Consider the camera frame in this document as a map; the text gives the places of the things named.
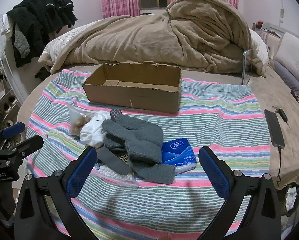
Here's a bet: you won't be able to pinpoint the black smartphone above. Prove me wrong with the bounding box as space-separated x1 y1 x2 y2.
264 109 285 148

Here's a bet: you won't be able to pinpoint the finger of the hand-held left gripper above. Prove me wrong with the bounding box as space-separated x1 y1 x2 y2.
0 122 26 143
5 134 44 165

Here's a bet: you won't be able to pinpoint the glass panel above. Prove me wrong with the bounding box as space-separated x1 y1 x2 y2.
242 49 252 85

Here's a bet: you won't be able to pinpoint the bin with white paper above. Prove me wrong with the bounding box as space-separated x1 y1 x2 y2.
277 180 299 218

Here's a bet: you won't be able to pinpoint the grey pillow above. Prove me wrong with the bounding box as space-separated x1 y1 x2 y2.
273 60 299 98

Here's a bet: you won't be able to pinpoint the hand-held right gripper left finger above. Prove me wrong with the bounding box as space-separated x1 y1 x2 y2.
14 146 107 240

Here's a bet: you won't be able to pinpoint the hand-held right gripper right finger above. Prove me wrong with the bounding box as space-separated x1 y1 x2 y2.
198 146 282 240

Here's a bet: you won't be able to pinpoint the white sock pair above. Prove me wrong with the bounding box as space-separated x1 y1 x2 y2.
80 111 111 148

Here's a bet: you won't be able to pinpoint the hanging white cloth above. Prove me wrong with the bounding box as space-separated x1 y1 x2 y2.
0 14 13 40

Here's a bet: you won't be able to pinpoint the clear bag of nuts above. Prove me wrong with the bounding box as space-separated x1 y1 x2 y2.
68 104 95 138

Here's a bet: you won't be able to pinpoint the bed with brown sheet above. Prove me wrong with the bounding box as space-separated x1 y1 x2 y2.
17 17 299 193

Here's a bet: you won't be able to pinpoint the white patterned pillow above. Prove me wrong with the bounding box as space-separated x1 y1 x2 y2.
274 32 299 90

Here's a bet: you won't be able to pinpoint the black cloth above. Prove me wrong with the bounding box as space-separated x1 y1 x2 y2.
35 66 52 81

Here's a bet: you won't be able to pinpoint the grey knitted garment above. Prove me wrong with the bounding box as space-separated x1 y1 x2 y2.
13 29 30 58

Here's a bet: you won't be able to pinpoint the striped multicolour cloth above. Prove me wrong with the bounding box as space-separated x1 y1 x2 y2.
25 69 272 240

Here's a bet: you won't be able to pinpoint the black charging cable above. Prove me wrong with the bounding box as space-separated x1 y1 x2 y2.
274 145 299 190

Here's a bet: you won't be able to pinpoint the metal shoe rack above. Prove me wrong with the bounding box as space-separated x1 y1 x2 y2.
0 55 24 140

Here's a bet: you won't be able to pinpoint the blue tissue pack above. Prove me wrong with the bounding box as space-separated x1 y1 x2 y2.
162 138 197 174

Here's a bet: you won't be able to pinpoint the cardboard box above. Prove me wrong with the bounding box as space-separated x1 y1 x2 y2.
82 61 183 114

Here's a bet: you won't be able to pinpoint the hanging black clothes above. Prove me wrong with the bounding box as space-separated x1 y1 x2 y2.
6 0 77 68

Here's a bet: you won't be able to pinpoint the grey bed headboard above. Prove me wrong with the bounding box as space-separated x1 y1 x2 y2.
252 21 299 46

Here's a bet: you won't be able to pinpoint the black key fob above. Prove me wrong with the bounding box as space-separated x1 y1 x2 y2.
273 106 288 122

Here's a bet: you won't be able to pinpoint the beige blanket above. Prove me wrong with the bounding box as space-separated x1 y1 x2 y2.
38 0 269 78

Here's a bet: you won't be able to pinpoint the clear bag of cotton swabs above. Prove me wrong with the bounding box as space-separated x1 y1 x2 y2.
96 155 140 188

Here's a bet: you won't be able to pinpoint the grey fuzzy sock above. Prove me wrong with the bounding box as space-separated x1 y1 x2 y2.
97 140 176 184
102 108 163 167

